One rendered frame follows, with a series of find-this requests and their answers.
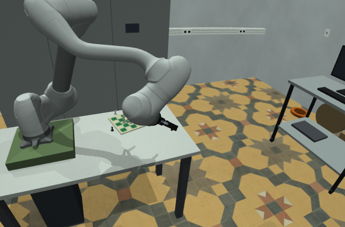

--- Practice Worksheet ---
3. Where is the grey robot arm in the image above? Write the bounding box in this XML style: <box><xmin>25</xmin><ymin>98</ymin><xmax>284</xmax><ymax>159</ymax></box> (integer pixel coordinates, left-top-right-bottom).
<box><xmin>14</xmin><ymin>0</ymin><xmax>191</xmax><ymax>149</ymax></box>

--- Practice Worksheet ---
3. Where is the green and cream chessboard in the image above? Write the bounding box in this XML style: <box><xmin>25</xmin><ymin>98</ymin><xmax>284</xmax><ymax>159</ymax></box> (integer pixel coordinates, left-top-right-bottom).
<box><xmin>108</xmin><ymin>114</ymin><xmax>144</xmax><ymax>135</ymax></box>

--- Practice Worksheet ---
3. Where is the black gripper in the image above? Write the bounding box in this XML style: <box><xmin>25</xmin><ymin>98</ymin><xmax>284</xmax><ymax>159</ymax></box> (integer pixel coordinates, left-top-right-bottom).
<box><xmin>153</xmin><ymin>114</ymin><xmax>178</xmax><ymax>131</ymax></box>

